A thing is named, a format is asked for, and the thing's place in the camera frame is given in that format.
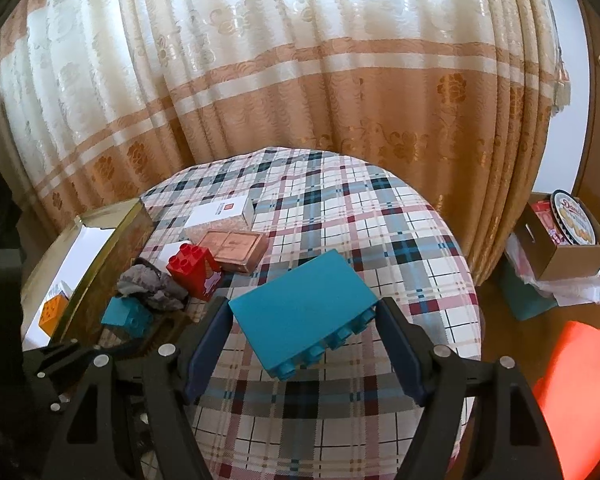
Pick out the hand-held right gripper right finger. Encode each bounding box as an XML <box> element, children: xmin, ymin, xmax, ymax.
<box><xmin>377</xmin><ymin>296</ymin><xmax>566</xmax><ymax>480</ymax></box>

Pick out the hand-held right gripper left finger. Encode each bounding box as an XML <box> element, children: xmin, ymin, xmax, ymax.
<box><xmin>50</xmin><ymin>296</ymin><xmax>233</xmax><ymax>480</ymax></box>

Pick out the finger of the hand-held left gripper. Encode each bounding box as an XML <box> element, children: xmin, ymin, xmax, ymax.
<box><xmin>22</xmin><ymin>339</ymin><xmax>148</xmax><ymax>415</ymax></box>

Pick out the small teal building block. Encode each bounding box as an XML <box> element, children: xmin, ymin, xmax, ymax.
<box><xmin>101</xmin><ymin>296</ymin><xmax>153</xmax><ymax>335</ymax></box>

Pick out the grey marbled stone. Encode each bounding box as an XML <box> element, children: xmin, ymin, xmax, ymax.
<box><xmin>116</xmin><ymin>259</ymin><xmax>188</xmax><ymax>311</ymax></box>

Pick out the red building block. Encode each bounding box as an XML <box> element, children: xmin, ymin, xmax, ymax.
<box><xmin>166</xmin><ymin>242</ymin><xmax>222</xmax><ymax>302</ymax></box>

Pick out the large teal building block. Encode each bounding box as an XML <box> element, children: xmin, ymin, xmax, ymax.
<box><xmin>228</xmin><ymin>249</ymin><xmax>381</xmax><ymax>381</ymax></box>

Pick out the gold patterned tin box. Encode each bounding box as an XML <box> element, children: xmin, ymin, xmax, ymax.
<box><xmin>20</xmin><ymin>199</ymin><xmax>156</xmax><ymax>351</ymax></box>

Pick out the orange building block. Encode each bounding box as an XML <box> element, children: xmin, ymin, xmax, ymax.
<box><xmin>39</xmin><ymin>294</ymin><xmax>70</xmax><ymax>333</ymax></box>

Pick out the copper coloured box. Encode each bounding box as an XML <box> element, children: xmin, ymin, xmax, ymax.
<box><xmin>196</xmin><ymin>230</ymin><xmax>271</xmax><ymax>276</ymax></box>

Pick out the small plain white box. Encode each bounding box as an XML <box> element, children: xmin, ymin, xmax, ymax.
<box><xmin>152</xmin><ymin>242</ymin><xmax>191</xmax><ymax>271</ymax></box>

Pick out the teal box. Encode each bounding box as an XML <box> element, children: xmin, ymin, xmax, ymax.
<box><xmin>497</xmin><ymin>260</ymin><xmax>556</xmax><ymax>321</ymax></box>

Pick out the white box with red mark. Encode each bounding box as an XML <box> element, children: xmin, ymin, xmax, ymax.
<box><xmin>184</xmin><ymin>199</ymin><xmax>256</xmax><ymax>242</ymax></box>

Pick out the white plastic bag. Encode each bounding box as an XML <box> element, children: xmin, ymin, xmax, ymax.
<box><xmin>505</xmin><ymin>232</ymin><xmax>600</xmax><ymax>306</ymax></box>

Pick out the brown cardboard box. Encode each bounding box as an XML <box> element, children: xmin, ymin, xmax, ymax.
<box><xmin>522</xmin><ymin>192</ymin><xmax>600</xmax><ymax>281</ymax></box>

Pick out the red packet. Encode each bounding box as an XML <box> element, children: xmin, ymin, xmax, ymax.
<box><xmin>530</xmin><ymin>200</ymin><xmax>563</xmax><ymax>246</ymax></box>

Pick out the round blue cookie tin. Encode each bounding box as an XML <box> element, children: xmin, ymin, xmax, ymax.
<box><xmin>550</xmin><ymin>190</ymin><xmax>597</xmax><ymax>246</ymax></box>

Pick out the cream and orange curtain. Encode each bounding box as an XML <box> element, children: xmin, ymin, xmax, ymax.
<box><xmin>0</xmin><ymin>0</ymin><xmax>576</xmax><ymax>281</ymax></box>

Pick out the curtain tassel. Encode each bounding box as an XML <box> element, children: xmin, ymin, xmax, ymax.
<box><xmin>545</xmin><ymin>0</ymin><xmax>573</xmax><ymax>111</ymax></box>

